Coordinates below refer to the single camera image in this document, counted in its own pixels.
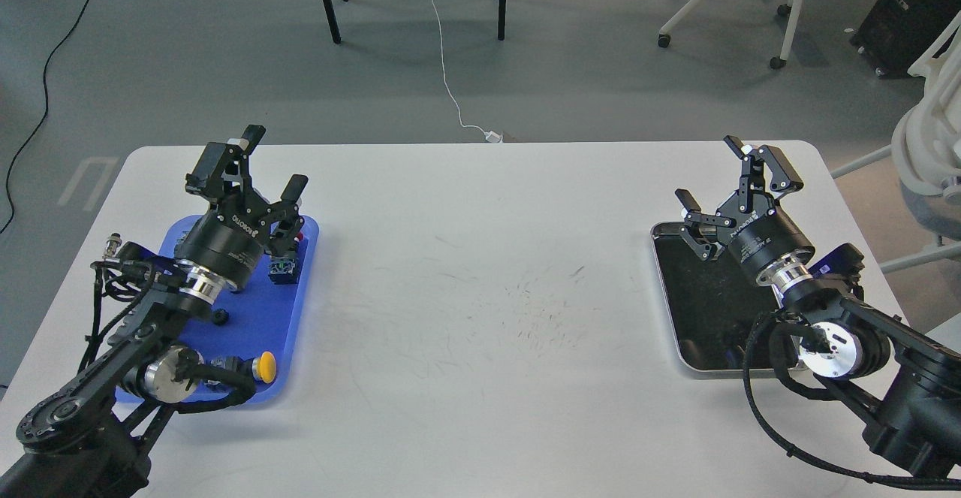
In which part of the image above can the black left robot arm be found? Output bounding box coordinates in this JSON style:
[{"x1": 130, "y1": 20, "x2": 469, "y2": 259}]
[{"x1": 2, "y1": 125, "x2": 308, "y2": 497}]

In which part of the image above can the blue plastic tray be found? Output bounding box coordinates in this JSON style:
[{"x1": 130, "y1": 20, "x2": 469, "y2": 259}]
[{"x1": 176, "y1": 216, "x2": 321, "y2": 405}]

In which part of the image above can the black equipment case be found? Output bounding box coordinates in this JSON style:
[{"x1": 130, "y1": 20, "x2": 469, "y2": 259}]
[{"x1": 850, "y1": 0, "x2": 959, "y2": 78}]

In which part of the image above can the yellow push button switch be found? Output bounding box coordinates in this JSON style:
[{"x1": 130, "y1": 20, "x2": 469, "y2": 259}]
[{"x1": 209, "y1": 351, "x2": 278, "y2": 384}]

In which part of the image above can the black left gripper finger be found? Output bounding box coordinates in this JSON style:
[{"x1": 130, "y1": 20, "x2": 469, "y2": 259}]
[
  {"x1": 260, "y1": 175, "x2": 309, "y2": 256},
  {"x1": 185, "y1": 125, "x2": 267, "y2": 208}
]

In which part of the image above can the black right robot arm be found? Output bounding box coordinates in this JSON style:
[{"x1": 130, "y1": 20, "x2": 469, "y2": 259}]
[{"x1": 675, "y1": 135, "x2": 960, "y2": 491}]

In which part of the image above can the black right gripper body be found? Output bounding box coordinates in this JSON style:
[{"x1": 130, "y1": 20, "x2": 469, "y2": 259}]
[{"x1": 718, "y1": 198, "x2": 815, "y2": 285}]

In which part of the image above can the small black gear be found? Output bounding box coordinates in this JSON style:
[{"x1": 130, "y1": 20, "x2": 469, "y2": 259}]
[{"x1": 212, "y1": 309, "x2": 230, "y2": 327}]

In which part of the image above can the red push button switch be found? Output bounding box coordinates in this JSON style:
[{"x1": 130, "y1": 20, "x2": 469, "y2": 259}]
[{"x1": 268, "y1": 232, "x2": 303, "y2": 285}]

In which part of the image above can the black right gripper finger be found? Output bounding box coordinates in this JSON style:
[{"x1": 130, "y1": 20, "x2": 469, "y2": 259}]
[
  {"x1": 723, "y1": 135, "x2": 804, "y2": 217},
  {"x1": 675, "y1": 188, "x2": 738, "y2": 261}
]

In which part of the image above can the white cable with plug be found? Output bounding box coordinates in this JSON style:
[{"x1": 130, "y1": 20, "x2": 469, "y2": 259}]
[{"x1": 359, "y1": 0, "x2": 505, "y2": 144}]

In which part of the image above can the silver metal tray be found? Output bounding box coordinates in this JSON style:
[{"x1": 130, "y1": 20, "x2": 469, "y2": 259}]
[{"x1": 651, "y1": 222, "x2": 780, "y2": 379}]

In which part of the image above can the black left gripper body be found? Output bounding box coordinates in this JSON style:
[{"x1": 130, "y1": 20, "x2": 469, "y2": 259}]
[{"x1": 175, "y1": 196, "x2": 279, "y2": 291}]

